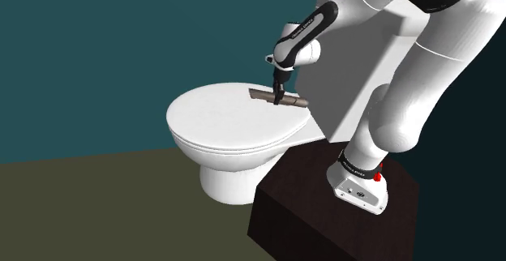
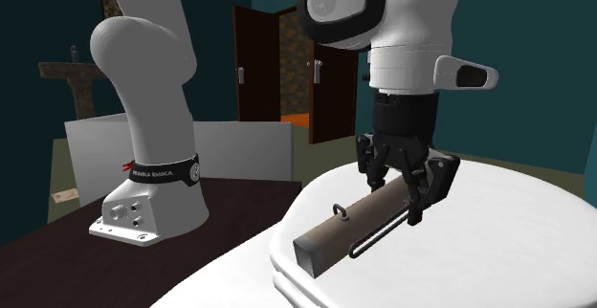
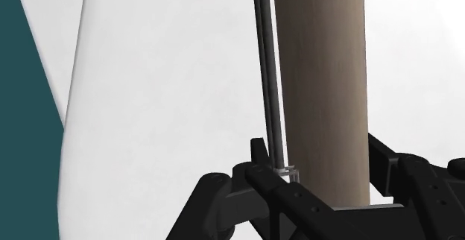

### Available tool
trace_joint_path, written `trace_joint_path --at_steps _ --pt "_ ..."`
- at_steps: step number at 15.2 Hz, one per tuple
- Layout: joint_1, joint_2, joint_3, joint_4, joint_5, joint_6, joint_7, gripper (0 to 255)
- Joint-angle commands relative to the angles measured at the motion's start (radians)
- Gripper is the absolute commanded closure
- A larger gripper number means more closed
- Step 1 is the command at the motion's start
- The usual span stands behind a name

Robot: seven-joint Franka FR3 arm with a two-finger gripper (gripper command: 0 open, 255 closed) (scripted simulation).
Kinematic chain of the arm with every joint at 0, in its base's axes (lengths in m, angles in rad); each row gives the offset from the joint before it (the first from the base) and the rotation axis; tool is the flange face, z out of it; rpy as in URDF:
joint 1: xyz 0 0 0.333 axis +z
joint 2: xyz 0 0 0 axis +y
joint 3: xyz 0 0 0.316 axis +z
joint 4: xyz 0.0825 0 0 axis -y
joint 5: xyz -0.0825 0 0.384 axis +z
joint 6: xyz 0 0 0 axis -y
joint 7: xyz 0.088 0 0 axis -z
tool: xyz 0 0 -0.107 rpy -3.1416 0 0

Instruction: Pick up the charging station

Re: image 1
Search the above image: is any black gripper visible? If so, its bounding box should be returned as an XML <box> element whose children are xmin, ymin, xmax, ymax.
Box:
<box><xmin>272</xmin><ymin>66</ymin><xmax>294</xmax><ymax>106</ymax></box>

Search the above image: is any brown bar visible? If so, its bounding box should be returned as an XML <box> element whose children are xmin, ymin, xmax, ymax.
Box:
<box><xmin>248</xmin><ymin>88</ymin><xmax>309</xmax><ymax>109</ymax></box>

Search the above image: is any white toilet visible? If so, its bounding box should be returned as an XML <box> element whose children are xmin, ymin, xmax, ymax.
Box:
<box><xmin>165</xmin><ymin>0</ymin><xmax>431</xmax><ymax>206</ymax></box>

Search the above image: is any dark robot stand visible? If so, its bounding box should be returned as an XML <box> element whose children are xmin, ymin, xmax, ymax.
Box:
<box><xmin>247</xmin><ymin>138</ymin><xmax>420</xmax><ymax>261</ymax></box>

